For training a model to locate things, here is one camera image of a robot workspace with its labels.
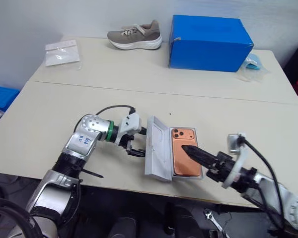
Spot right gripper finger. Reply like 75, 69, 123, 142
181, 145, 221, 162
185, 151, 218, 170

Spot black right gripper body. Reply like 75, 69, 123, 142
206, 151, 236, 183

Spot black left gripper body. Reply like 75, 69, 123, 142
118, 128, 143, 156

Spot orange smartphone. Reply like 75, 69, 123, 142
170, 127, 203, 178

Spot white phone box lid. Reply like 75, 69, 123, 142
144, 115, 174, 183

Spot phone box base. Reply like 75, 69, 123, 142
169, 126, 205, 180

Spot blue cardboard shoe box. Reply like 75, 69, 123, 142
168, 14, 255, 73

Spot black zip tie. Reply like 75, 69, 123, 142
82, 169, 104, 179

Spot silver adjustable wrench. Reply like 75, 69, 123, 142
204, 208, 229, 238

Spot taupe sneaker white sole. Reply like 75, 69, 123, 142
107, 20, 163, 51

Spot clear bag with blue item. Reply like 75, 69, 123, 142
237, 53, 267, 83

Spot white plastic zip bag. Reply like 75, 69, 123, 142
44, 39, 81, 67

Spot black chair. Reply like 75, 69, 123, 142
283, 40, 298, 88

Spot blue plastic crate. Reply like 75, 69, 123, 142
0, 85, 20, 113

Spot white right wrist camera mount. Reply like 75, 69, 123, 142
222, 133, 248, 188

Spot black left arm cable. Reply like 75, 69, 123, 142
73, 105, 137, 132

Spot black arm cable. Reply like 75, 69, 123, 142
73, 105, 137, 132
239, 137, 290, 230

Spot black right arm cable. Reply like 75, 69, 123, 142
239, 137, 290, 230

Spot black cable bundle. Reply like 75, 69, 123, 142
0, 182, 42, 238

